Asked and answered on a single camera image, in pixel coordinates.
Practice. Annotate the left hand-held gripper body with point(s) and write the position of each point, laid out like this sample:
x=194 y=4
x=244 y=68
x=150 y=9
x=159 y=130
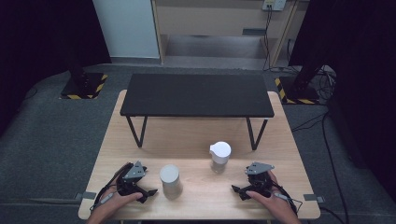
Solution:
x=134 y=172

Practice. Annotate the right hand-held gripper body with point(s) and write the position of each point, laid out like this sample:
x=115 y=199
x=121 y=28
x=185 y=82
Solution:
x=258 y=168

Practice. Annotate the glass jar with spouted white lid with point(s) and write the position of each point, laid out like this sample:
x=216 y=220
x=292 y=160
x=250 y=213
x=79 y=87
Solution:
x=220 y=154

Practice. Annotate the person's left hand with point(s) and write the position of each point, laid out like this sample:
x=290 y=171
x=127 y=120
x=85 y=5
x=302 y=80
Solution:
x=116 y=203

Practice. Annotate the person's right hand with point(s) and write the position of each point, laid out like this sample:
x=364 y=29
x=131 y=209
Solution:
x=275 y=203

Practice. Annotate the cylindrical jar with round white lid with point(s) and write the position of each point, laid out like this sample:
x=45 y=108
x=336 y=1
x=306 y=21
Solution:
x=170 y=179

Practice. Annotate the black stand with striped base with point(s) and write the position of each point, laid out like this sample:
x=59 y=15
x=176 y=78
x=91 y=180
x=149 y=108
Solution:
x=82 y=87
x=299 y=91

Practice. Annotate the black shelf with metal legs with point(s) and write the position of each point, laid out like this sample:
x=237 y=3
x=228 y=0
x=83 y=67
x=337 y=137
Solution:
x=196 y=95

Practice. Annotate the black curtain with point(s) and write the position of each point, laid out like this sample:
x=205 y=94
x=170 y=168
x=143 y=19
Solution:
x=37 y=40
x=361 y=62

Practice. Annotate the light wooden desk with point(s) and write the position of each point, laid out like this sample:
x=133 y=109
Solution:
x=214 y=18

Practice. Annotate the white wall power outlet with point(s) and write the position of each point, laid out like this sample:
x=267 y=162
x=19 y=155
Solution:
x=274 y=4

